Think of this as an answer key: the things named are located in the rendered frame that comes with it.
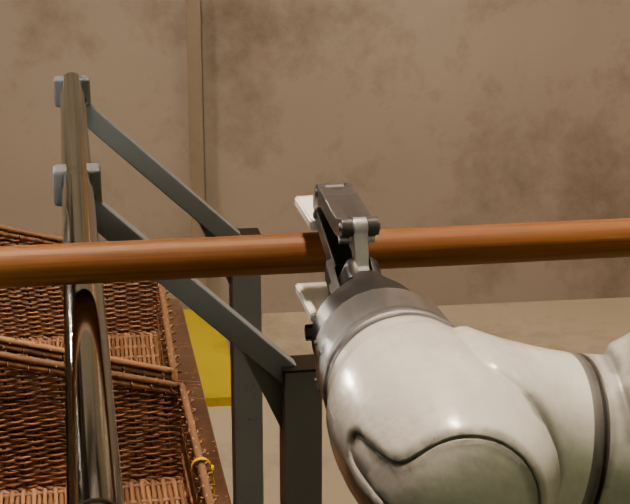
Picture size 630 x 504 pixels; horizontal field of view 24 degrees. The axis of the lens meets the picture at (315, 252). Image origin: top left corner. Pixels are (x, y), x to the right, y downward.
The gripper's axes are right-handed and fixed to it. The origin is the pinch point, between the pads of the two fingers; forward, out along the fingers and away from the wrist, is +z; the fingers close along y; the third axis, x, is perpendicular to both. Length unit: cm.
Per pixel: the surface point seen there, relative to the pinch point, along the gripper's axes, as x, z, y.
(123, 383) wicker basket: -12, 87, 45
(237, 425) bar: 3, 84, 51
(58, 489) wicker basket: -22, 87, 60
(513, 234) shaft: 14.6, -0.8, -1.0
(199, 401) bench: 1, 117, 61
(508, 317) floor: 113, 300, 118
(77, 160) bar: -17.1, 39.3, 1.3
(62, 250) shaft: -18.9, -0.5, -1.6
